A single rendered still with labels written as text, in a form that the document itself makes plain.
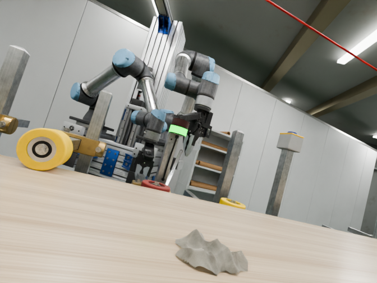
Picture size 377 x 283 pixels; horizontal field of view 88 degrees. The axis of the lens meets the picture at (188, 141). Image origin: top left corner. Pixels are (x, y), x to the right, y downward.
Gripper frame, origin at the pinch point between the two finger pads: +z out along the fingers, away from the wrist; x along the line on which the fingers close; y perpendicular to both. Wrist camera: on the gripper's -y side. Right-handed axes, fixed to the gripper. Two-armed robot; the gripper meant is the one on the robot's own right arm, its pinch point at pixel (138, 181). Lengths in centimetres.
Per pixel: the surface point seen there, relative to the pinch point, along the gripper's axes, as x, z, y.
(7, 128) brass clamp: 42, -12, -29
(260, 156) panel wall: -273, -58, 269
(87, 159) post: 20.4, -8.5, -28.5
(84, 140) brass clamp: 22.7, -13.9, -29.1
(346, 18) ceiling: -212, -252, 94
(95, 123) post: 21.4, -19.9, -28.3
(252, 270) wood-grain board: -6, -8, -76
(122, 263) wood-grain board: 9, -8, -77
